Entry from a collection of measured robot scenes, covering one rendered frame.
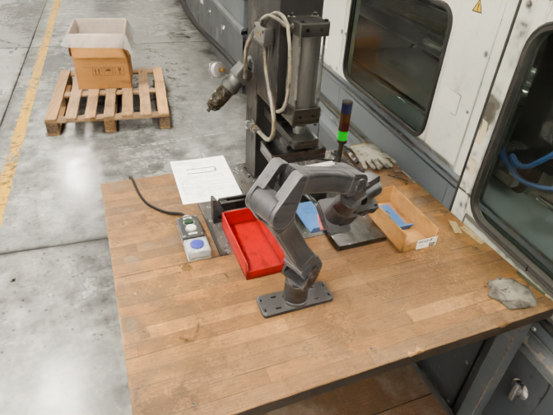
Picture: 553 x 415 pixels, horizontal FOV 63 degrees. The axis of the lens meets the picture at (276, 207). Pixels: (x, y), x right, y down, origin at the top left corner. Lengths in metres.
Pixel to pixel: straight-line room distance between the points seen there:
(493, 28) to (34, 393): 2.21
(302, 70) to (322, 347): 0.73
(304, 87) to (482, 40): 0.64
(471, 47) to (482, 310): 0.86
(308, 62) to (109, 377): 1.59
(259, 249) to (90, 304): 1.37
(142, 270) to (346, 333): 0.58
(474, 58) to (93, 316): 2.02
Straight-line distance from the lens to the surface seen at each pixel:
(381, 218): 1.50
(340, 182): 1.04
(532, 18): 1.48
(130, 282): 1.31
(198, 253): 1.33
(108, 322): 2.45
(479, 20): 1.71
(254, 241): 1.40
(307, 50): 1.29
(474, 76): 1.71
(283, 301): 1.22
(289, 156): 1.38
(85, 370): 2.30
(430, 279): 1.39
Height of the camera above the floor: 1.80
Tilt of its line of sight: 35 degrees down
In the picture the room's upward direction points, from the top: 4 degrees clockwise
